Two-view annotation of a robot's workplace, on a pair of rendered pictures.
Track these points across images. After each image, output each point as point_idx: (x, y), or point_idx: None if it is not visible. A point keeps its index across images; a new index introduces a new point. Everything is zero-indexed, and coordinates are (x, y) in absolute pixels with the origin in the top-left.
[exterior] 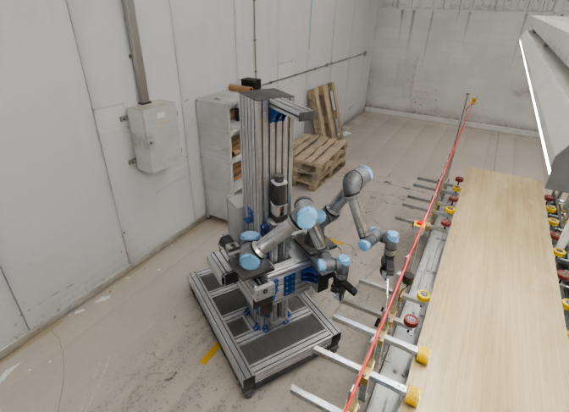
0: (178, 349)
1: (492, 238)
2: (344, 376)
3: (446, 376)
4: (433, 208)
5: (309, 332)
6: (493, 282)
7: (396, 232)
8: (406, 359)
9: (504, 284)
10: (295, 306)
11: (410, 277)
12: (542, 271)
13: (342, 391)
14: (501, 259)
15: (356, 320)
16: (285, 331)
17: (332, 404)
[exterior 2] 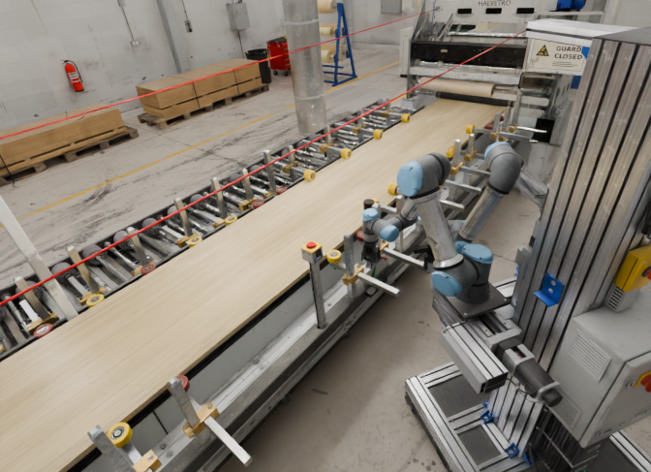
0: (649, 433)
1: (152, 330)
2: (402, 370)
3: (360, 202)
4: (136, 466)
5: (449, 389)
6: (242, 263)
7: (365, 212)
8: (363, 265)
9: (232, 261)
10: (476, 440)
11: (368, 200)
12: (168, 272)
13: (407, 355)
14: (190, 292)
15: (363, 453)
16: (485, 394)
17: (420, 344)
